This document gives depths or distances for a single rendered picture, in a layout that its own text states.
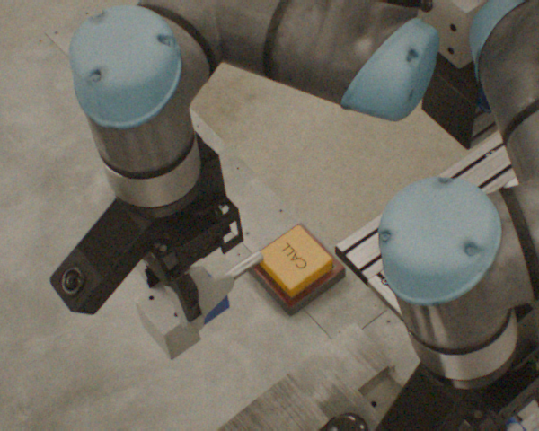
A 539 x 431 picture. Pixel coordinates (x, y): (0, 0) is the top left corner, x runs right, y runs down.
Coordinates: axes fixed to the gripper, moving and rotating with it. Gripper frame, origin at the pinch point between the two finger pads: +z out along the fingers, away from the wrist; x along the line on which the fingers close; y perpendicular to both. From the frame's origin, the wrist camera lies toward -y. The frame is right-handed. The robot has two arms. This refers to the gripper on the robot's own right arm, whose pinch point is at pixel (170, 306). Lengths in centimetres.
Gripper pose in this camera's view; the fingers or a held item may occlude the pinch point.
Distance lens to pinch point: 104.9
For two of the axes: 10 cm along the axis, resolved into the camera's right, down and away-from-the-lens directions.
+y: 7.8, -5.5, 3.0
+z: 0.7, 5.5, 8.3
